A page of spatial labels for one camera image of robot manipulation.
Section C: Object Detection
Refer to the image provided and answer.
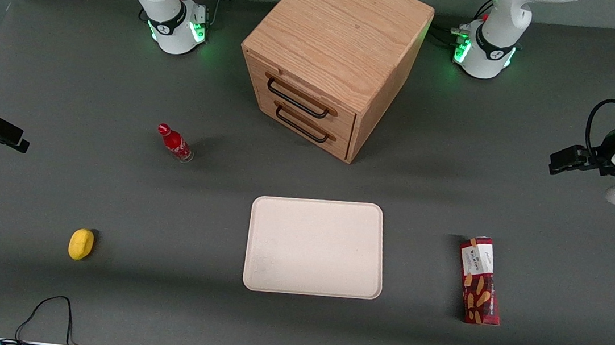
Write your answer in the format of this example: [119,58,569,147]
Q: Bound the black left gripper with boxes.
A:
[548,127,615,182]

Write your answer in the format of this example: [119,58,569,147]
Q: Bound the red cookie box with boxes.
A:
[452,234,510,327]

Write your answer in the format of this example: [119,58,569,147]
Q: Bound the beige plastic tray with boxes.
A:
[242,191,392,305]

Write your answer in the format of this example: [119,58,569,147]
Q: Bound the yellow lemon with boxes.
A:
[67,227,96,263]

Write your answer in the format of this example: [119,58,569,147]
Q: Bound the red cola bottle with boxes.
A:
[154,123,197,164]

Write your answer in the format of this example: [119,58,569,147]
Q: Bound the wooden drawer cabinet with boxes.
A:
[230,0,437,172]

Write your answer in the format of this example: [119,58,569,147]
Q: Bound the black left base cables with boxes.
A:
[428,0,495,53]

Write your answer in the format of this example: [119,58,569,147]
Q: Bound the black looped floor cable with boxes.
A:
[14,292,100,345]

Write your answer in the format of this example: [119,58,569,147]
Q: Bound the long black drawer handle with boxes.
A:
[263,76,334,121]

